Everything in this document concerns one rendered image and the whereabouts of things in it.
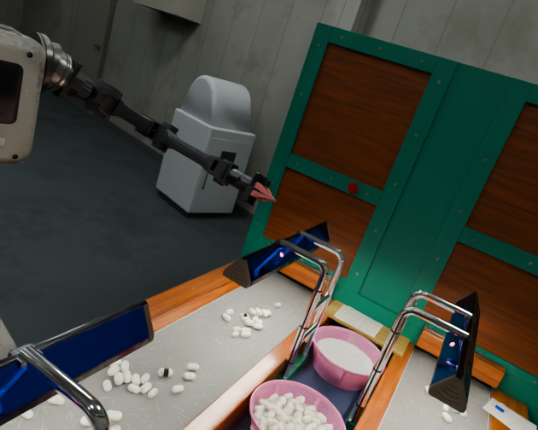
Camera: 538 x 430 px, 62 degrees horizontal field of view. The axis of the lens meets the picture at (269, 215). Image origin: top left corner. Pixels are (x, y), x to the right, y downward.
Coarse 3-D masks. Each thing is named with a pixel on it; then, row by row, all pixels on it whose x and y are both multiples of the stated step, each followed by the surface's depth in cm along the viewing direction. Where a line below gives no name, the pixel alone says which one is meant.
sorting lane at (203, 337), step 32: (256, 288) 183; (288, 288) 192; (192, 320) 148; (224, 320) 154; (288, 320) 167; (160, 352) 128; (192, 352) 133; (224, 352) 138; (256, 352) 143; (96, 384) 110; (128, 384) 114; (160, 384) 117; (192, 384) 121; (224, 384) 125; (32, 416) 96; (64, 416) 99; (128, 416) 104; (160, 416) 107; (192, 416) 110
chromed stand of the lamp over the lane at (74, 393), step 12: (24, 348) 62; (24, 360) 61; (36, 360) 61; (48, 360) 62; (36, 372) 60; (48, 372) 60; (60, 372) 60; (48, 384) 60; (60, 384) 59; (72, 384) 59; (72, 396) 58; (84, 396) 58; (84, 408) 57; (96, 408) 57; (96, 420) 56; (108, 420) 58
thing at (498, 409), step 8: (488, 408) 150; (496, 408) 151; (504, 408) 153; (496, 416) 147; (504, 416) 148; (512, 416) 150; (520, 416) 152; (512, 424) 146; (520, 424) 147; (528, 424) 149
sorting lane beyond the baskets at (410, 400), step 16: (416, 352) 175; (416, 368) 165; (432, 368) 168; (400, 384) 152; (416, 384) 155; (400, 400) 143; (416, 400) 146; (432, 400) 149; (480, 400) 158; (384, 416) 133; (400, 416) 136; (416, 416) 138; (432, 416) 141; (480, 416) 149
